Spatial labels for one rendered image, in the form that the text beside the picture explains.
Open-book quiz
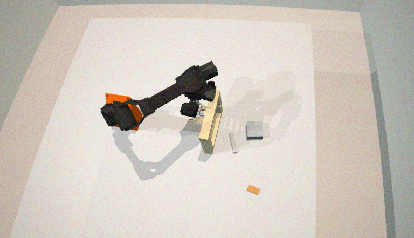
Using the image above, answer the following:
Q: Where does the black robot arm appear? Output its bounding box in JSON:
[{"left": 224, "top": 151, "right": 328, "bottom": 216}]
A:
[{"left": 100, "top": 61, "right": 218, "bottom": 131}]

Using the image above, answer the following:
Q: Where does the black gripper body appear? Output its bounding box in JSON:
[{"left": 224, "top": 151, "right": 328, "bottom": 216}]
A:
[{"left": 180, "top": 92, "right": 198, "bottom": 117}]

